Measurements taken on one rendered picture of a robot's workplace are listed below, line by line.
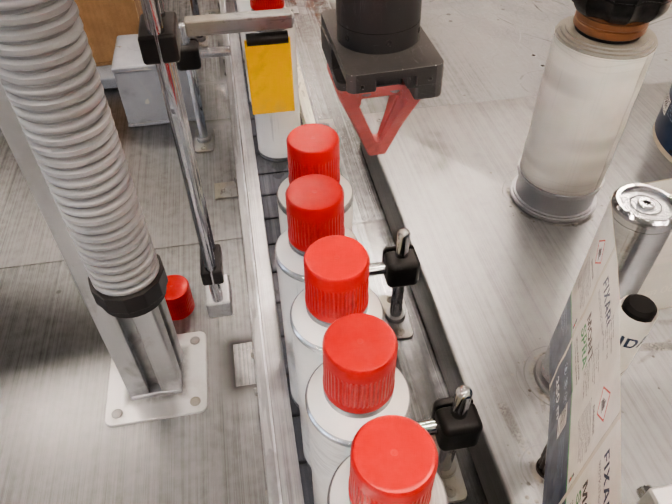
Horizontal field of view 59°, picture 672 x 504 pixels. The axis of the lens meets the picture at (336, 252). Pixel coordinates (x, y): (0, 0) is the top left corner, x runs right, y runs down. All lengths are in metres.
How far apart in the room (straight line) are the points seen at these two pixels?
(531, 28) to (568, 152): 0.58
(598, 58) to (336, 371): 0.38
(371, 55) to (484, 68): 0.61
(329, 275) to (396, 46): 0.18
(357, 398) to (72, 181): 0.15
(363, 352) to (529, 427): 0.26
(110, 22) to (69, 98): 0.77
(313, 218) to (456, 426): 0.19
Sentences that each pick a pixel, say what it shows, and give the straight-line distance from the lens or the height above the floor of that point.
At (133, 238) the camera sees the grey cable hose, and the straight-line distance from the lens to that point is 0.26.
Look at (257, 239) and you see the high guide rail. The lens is 0.48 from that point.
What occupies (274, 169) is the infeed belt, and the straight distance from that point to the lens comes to 0.69.
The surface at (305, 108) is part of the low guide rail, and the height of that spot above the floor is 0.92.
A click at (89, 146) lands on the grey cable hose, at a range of 0.23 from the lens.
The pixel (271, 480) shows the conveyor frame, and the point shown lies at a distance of 0.46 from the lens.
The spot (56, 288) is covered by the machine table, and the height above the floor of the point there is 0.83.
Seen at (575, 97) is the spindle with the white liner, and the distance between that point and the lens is 0.57.
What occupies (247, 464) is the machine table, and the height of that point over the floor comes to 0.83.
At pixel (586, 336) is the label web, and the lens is 0.39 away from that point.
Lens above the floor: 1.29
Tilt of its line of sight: 45 degrees down
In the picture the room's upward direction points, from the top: straight up
